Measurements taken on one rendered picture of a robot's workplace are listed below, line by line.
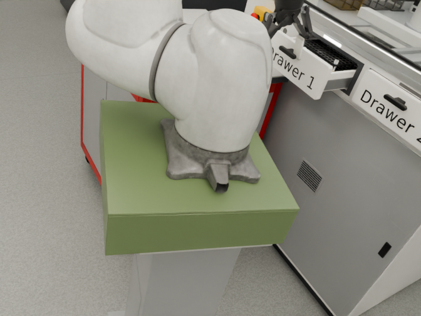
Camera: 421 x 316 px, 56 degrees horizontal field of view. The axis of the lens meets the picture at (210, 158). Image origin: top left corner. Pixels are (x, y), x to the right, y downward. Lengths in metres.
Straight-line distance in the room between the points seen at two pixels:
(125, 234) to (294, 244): 1.10
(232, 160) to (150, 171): 0.15
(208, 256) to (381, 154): 0.66
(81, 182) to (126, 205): 1.31
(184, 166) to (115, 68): 0.21
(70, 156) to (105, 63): 1.39
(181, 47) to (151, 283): 0.53
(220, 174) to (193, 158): 0.06
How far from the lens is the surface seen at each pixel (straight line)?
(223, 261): 0.93
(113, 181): 0.70
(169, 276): 0.93
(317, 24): 1.43
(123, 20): 0.70
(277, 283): 1.75
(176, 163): 0.72
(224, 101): 0.65
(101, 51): 0.73
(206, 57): 0.64
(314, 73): 1.23
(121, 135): 0.80
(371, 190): 1.36
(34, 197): 1.90
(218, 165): 0.71
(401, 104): 1.19
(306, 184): 1.54
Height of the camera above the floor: 1.34
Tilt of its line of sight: 37 degrees down
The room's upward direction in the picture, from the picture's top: 15 degrees clockwise
